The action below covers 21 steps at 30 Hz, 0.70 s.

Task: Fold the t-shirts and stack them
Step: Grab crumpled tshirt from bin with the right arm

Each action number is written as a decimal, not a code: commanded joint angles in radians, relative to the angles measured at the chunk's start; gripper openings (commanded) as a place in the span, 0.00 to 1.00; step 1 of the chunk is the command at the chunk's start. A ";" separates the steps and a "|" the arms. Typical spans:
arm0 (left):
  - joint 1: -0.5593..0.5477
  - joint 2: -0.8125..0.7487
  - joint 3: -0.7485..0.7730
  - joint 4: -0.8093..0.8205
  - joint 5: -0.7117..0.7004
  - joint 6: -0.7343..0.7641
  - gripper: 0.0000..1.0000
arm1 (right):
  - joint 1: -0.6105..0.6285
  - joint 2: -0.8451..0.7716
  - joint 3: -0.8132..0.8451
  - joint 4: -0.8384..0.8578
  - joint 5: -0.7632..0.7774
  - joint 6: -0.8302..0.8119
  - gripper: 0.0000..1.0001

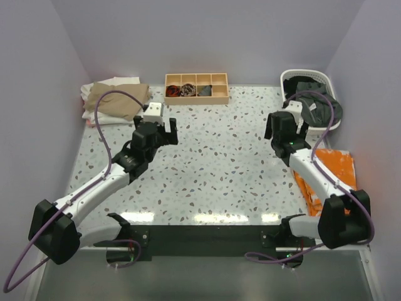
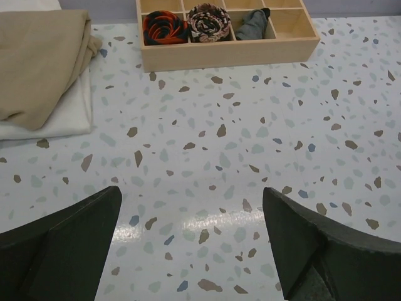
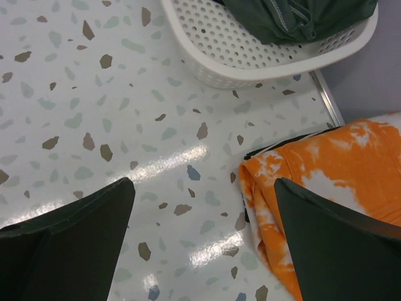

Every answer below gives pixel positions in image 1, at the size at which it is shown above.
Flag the dark grey t-shirt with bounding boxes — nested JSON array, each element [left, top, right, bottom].
[[296, 82, 343, 128]]

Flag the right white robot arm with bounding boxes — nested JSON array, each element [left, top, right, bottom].
[[264, 111, 374, 249]]

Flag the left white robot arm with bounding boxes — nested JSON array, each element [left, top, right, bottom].
[[28, 117, 178, 265]]

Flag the white perforated laundry basket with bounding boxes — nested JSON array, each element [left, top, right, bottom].
[[279, 68, 341, 135]]

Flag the beige folded shirt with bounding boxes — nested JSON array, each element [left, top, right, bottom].
[[83, 82, 150, 121]]

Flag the orange black rolled item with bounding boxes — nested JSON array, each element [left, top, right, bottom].
[[165, 85, 180, 97]]

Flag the orange tie-dye folded shirt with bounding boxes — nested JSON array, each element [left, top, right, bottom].
[[293, 149, 357, 216]]

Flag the white folded shirt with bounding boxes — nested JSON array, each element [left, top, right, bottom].
[[81, 77, 141, 126]]

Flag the wooden compartment tray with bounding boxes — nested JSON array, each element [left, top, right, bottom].
[[164, 73, 229, 105]]

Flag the brown patterned rolled item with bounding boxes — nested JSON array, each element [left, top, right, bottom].
[[180, 83, 196, 97]]

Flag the black garment in basket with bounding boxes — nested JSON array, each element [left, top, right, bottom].
[[283, 76, 301, 100]]

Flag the dark grey folded item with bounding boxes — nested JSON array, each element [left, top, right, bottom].
[[197, 85, 212, 97]]

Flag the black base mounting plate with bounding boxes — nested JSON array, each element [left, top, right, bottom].
[[95, 225, 315, 261]]

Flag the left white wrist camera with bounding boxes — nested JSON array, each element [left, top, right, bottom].
[[143, 102, 164, 125]]

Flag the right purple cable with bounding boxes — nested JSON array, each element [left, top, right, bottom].
[[244, 90, 375, 268]]

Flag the purple cable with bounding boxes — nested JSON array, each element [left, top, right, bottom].
[[244, 90, 375, 268], [2, 90, 150, 293]]

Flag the aluminium rail frame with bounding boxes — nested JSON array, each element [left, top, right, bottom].
[[25, 248, 383, 300]]

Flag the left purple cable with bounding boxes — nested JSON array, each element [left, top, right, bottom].
[[2, 90, 150, 293]]

